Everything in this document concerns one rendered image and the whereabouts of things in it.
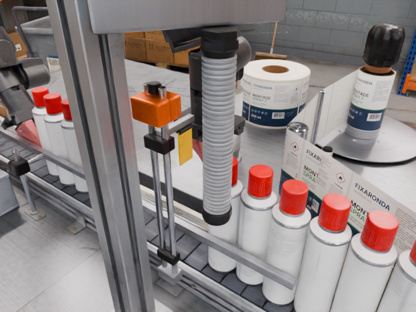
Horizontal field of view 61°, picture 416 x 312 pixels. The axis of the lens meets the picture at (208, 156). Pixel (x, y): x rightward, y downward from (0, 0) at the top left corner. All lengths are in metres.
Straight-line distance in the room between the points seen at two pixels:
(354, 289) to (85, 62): 0.39
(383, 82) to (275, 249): 0.60
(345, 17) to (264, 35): 1.07
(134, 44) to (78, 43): 4.03
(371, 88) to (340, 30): 3.95
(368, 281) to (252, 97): 0.68
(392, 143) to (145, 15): 0.84
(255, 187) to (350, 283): 0.16
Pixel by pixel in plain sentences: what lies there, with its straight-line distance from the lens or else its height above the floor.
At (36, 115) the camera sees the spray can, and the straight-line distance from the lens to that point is 0.82.
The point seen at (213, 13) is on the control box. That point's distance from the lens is 0.32.
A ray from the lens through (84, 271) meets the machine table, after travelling 0.72.
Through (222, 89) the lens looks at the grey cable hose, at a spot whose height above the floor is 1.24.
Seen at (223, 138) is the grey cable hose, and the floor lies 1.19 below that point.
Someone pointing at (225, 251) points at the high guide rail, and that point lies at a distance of 0.54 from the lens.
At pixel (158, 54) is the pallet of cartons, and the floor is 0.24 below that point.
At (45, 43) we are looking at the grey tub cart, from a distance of 3.02.
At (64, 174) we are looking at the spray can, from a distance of 0.83.
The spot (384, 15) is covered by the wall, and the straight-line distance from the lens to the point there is 4.82.
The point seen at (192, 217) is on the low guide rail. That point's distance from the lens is 0.67.
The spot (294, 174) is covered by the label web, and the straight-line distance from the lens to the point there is 0.66.
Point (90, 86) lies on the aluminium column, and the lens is 0.35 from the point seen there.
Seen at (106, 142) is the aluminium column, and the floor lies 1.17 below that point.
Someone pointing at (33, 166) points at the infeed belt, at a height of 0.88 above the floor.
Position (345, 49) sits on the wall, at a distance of 4.94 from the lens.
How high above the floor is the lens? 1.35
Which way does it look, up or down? 32 degrees down
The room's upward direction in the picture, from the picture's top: straight up
